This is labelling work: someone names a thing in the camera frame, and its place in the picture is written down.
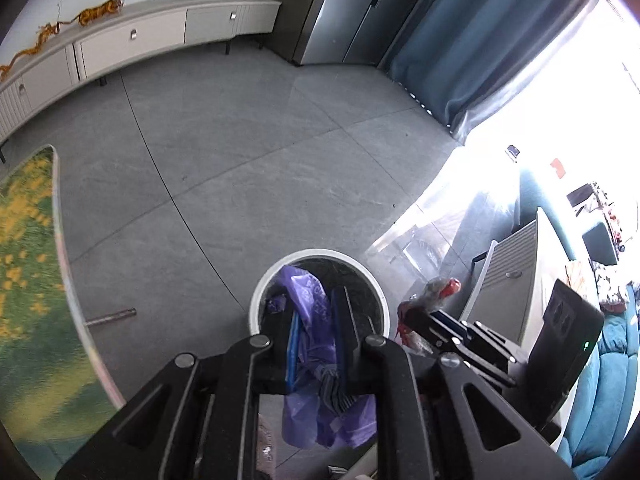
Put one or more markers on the silver refrigerator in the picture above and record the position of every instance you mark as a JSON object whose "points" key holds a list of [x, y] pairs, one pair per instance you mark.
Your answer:
{"points": [[350, 10]]}

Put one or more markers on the amber tiger figurine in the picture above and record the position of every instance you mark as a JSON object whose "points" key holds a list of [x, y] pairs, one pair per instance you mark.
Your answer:
{"points": [[100, 10]]}

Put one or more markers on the blue curtain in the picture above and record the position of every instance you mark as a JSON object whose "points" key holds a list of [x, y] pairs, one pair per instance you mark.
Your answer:
{"points": [[475, 35]]}

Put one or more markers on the white side cabinet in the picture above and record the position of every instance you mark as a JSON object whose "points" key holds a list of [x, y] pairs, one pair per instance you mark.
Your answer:
{"points": [[505, 260]]}

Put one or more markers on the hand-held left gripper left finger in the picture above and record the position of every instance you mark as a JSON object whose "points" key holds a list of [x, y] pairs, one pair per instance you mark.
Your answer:
{"points": [[292, 350]]}

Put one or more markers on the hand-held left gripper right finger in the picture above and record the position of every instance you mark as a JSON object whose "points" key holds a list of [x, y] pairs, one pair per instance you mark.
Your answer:
{"points": [[345, 340]]}

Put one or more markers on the amber dragon figurine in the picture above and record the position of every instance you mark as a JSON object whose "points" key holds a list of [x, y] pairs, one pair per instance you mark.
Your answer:
{"points": [[47, 32], [20, 62]]}

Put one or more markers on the grey television cabinet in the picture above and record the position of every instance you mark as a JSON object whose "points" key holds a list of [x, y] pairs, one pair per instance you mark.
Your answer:
{"points": [[125, 45]]}

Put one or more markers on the red sausage wrapper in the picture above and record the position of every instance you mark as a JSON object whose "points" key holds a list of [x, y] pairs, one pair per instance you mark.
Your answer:
{"points": [[440, 290]]}

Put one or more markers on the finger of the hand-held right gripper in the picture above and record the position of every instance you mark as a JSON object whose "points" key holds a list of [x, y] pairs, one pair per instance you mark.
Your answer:
{"points": [[480, 365], [475, 335]]}

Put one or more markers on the white round trash bin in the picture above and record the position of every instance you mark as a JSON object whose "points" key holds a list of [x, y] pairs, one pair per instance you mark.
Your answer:
{"points": [[260, 300]]}

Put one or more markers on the blue sofa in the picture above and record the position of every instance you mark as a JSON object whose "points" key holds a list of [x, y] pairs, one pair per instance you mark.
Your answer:
{"points": [[600, 410]]}

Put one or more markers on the metal table leg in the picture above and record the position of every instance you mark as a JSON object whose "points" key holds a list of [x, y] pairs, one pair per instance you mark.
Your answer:
{"points": [[112, 317]]}

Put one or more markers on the large purple wrapper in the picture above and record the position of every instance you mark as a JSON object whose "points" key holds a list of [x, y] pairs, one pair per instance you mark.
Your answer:
{"points": [[320, 410]]}

